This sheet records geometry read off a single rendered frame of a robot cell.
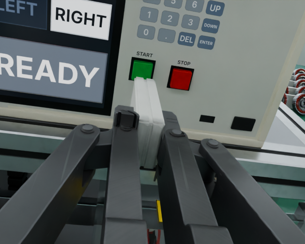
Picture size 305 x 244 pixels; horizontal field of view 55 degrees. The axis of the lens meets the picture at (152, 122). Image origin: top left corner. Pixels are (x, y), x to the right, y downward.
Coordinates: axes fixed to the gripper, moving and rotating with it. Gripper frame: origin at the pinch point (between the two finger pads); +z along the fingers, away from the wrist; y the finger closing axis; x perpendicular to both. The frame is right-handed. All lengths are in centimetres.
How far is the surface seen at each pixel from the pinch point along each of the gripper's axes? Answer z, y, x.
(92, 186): 22.1, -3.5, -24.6
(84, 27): 10.0, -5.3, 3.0
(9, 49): 10.0, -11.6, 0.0
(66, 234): 22.1, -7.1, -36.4
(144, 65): 9.4, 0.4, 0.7
